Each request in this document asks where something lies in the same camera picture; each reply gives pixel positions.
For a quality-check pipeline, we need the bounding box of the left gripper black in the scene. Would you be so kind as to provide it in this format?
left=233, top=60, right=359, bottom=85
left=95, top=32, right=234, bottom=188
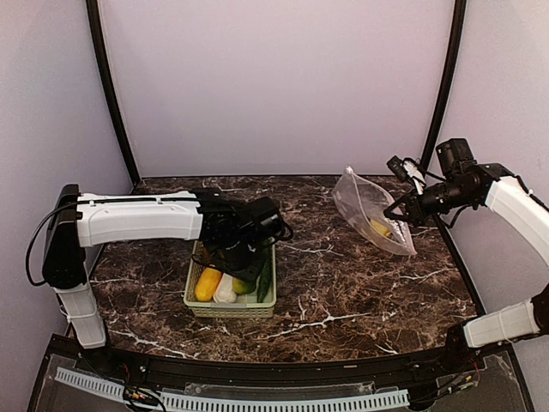
left=211, top=238, right=268, bottom=286

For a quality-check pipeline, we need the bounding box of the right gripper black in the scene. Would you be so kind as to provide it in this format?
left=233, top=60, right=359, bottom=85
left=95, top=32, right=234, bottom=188
left=384, top=178, right=474, bottom=227

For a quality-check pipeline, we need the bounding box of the clear zip top bag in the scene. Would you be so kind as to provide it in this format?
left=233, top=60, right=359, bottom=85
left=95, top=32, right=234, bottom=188
left=332, top=166, right=417, bottom=256

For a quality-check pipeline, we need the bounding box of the yellow green mango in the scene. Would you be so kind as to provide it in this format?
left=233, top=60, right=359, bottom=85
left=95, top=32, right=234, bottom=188
left=232, top=278, right=256, bottom=295

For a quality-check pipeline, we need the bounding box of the green white bok choy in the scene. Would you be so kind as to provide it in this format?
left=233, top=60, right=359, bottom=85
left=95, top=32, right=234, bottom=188
left=214, top=274, right=237, bottom=304

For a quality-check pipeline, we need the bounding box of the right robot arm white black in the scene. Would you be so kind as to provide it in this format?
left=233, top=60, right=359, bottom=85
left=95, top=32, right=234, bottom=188
left=383, top=138, right=548, bottom=373

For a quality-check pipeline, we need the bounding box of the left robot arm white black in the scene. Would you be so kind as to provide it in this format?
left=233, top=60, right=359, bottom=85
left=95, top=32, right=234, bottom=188
left=30, top=184, right=293, bottom=374

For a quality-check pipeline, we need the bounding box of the dark green cucumber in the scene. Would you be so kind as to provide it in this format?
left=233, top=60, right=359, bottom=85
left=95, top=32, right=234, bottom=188
left=256, top=257, right=272, bottom=303

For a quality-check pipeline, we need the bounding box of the beige plastic basket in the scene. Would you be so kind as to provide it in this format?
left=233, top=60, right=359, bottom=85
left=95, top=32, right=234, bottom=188
left=183, top=239, right=277, bottom=319

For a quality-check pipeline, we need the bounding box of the right clear acrylic plate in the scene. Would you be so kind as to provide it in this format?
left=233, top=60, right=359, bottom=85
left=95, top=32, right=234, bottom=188
left=427, top=351, right=528, bottom=411

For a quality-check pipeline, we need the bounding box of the clear acrylic plate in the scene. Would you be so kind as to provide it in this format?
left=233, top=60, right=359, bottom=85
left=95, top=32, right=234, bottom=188
left=27, top=354, right=128, bottom=411
left=427, top=351, right=528, bottom=411

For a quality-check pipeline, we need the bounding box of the left clear acrylic plate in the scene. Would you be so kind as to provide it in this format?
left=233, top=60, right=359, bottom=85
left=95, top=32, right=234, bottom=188
left=27, top=354, right=128, bottom=411

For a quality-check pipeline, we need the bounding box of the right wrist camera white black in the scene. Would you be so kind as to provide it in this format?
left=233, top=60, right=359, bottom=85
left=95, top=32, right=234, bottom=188
left=387, top=155, right=426, bottom=195

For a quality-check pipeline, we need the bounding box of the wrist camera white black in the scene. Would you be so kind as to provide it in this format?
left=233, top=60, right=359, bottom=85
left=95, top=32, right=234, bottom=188
left=247, top=197, right=293, bottom=241
left=387, top=155, right=426, bottom=195

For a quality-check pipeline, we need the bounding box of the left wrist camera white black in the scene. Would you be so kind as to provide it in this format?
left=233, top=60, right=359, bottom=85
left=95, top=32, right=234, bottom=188
left=247, top=197, right=293, bottom=241

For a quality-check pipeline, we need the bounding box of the black curved front rail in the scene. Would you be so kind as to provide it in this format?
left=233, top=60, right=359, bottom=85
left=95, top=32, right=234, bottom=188
left=46, top=335, right=499, bottom=387

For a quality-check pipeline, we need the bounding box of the white slotted cable duct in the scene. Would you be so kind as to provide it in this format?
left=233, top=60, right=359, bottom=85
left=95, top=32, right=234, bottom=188
left=55, top=367, right=410, bottom=411

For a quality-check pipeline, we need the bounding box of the right black frame post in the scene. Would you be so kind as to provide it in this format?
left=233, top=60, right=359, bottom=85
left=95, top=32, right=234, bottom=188
left=420, top=0, right=468, bottom=168

